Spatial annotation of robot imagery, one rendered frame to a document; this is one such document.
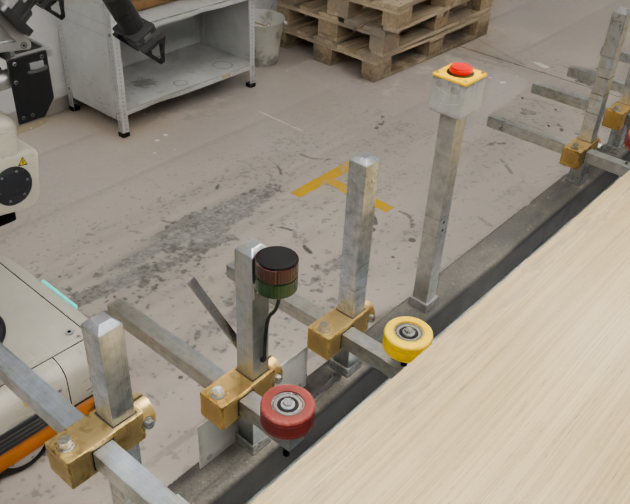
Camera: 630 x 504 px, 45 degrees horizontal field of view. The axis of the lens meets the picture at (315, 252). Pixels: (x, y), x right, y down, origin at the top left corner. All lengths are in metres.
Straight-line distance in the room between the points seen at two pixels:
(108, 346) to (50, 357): 1.24
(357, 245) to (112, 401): 0.50
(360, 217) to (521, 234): 0.76
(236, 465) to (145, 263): 1.71
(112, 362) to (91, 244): 2.13
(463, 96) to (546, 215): 0.74
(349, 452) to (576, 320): 0.49
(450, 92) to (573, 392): 0.53
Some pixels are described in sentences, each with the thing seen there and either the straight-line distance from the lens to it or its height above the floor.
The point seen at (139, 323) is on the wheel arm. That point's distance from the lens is 1.33.
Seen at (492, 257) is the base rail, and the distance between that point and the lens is 1.82.
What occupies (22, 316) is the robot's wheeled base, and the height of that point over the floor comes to 0.28.
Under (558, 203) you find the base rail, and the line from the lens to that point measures 2.09.
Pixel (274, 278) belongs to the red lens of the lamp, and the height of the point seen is 1.10.
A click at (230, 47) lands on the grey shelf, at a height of 0.17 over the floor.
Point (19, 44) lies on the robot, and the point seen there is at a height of 1.12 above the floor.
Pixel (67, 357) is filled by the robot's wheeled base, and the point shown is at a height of 0.28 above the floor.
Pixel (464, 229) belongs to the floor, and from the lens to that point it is 3.20.
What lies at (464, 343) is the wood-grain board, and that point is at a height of 0.90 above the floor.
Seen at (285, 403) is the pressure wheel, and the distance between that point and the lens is 1.11.
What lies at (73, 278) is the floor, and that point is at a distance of 2.90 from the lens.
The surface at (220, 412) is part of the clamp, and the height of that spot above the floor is 0.86.
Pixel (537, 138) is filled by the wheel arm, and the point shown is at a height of 0.81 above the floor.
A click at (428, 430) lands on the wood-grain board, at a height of 0.90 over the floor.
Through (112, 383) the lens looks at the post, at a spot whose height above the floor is 1.04.
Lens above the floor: 1.72
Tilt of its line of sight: 36 degrees down
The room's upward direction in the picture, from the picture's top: 3 degrees clockwise
